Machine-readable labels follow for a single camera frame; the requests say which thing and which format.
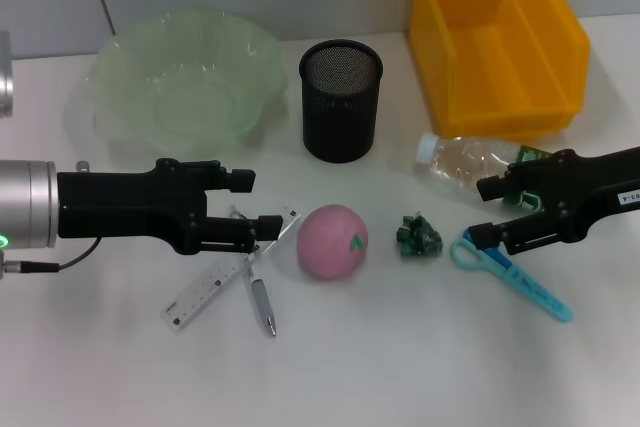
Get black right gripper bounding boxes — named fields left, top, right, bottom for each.
left=471, top=146, right=640, bottom=256

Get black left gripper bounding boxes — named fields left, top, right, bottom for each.
left=57, top=158, right=285, bottom=254

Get clear green-label water bottle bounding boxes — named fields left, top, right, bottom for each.
left=414, top=131, right=555, bottom=212

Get blue plastic scissors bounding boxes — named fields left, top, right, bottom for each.
left=449, top=229, right=575, bottom=323

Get pink toy peach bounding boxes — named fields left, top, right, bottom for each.
left=297, top=203, right=370, bottom=282

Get green plastic scrap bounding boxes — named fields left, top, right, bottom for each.
left=394, top=214, right=445, bottom=259

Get transparent plastic ruler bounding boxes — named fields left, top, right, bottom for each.
left=159, top=201, right=303, bottom=333

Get grey clear ballpoint pen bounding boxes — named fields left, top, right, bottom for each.
left=228, top=204, right=278, bottom=338

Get green glass fruit bowl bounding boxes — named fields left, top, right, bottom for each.
left=64, top=9, right=291, bottom=162

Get black mesh pen holder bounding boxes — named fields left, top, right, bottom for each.
left=298, top=39, right=385, bottom=164

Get yellow plastic bin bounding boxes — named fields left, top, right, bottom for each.
left=409, top=0, right=592, bottom=144

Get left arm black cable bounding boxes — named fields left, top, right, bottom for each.
left=0, top=238, right=103, bottom=276

